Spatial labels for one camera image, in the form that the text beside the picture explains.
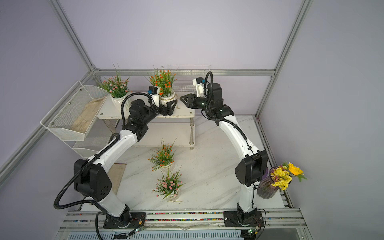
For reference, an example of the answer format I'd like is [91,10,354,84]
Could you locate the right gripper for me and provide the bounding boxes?
[181,95,214,113]

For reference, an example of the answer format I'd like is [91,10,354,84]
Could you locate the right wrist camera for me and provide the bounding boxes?
[193,77,205,97]

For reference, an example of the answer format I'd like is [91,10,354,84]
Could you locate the white two-tier rack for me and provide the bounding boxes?
[98,97,195,150]

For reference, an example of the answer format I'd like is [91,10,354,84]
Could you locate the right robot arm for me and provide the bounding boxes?
[180,78,268,227]

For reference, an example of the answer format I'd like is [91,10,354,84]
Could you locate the aluminium frame rails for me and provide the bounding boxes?
[1,1,313,188]

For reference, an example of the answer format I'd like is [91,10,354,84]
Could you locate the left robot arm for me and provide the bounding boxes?
[74,99,177,218]

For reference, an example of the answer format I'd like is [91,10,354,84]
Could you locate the white mesh wall shelf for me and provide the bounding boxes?
[41,82,119,159]

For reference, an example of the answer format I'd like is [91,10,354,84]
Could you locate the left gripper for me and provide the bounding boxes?
[142,94,177,126]

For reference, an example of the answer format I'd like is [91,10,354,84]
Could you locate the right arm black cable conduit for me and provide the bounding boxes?
[203,71,266,229]

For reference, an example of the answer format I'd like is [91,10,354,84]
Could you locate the yellow flowers purple vase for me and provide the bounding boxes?
[257,162,307,199]

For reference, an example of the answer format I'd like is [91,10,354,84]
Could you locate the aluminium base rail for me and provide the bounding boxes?
[55,209,313,240]

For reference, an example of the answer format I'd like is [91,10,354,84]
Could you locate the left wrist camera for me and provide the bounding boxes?
[148,86,160,107]

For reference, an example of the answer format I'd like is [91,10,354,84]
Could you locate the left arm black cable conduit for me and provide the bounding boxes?
[53,92,157,240]

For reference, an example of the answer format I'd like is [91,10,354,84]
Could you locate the pink flower plant white pot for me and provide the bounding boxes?
[99,65,131,111]

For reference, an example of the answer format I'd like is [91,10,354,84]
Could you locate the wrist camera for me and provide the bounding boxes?
[193,77,205,97]
[148,86,160,107]

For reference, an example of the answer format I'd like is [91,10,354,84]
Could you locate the orange flower plant white pot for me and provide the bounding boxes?
[148,139,175,174]

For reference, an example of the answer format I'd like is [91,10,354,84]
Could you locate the white wire wall basket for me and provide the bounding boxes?
[166,64,211,93]

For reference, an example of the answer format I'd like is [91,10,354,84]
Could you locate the beige glove in mesh shelf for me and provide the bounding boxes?
[71,97,106,134]

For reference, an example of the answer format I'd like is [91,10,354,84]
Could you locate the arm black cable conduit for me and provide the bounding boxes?
[203,71,266,229]
[53,92,157,240]

